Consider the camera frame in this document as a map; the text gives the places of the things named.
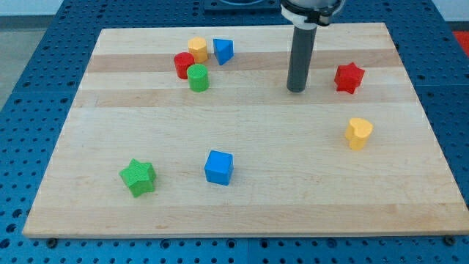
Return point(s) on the wooden board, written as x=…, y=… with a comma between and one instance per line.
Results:
x=294, y=174

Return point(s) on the yellow hexagon block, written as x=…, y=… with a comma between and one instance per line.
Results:
x=197, y=46

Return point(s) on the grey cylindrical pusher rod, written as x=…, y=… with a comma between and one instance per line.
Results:
x=300, y=59

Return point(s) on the green star block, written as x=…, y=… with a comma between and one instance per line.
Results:
x=139, y=177

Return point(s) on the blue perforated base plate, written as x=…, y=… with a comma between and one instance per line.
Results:
x=33, y=116

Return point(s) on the yellow heart block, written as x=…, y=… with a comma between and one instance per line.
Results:
x=358, y=132

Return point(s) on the blue triangle block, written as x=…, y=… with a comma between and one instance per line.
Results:
x=223, y=50

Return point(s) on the red star block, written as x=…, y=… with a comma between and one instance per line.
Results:
x=348, y=78

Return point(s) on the green cylinder block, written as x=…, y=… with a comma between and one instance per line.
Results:
x=198, y=78

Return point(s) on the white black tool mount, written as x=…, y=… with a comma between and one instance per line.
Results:
x=308, y=14

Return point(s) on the blue cube block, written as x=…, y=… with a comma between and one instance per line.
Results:
x=219, y=167

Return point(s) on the red cylinder block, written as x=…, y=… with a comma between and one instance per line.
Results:
x=182, y=61

